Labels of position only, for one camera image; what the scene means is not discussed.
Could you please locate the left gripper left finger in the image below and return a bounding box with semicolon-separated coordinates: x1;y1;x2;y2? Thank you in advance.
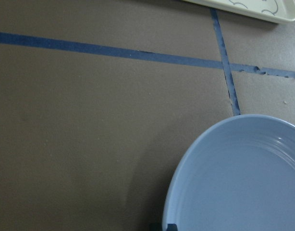
149;223;160;231

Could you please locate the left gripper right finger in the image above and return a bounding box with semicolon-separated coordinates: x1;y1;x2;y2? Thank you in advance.
167;224;177;231

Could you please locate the blue plate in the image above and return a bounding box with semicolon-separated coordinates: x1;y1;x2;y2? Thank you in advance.
162;115;295;231

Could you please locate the cream bear tray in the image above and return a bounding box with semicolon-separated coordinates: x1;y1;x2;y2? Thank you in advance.
188;0;295;24

